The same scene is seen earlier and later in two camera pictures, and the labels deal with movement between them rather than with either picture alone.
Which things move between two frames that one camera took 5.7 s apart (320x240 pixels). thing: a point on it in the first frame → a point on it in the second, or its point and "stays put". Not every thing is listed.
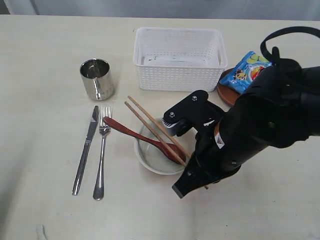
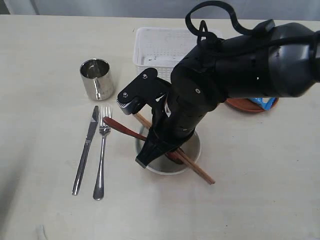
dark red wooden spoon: x=159 y=146 stays put
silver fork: x=99 y=187 stays put
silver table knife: x=95 y=117 stays put
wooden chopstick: x=156 y=124 → x=190 y=163
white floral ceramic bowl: x=154 y=157 stays put
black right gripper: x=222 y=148 → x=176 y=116
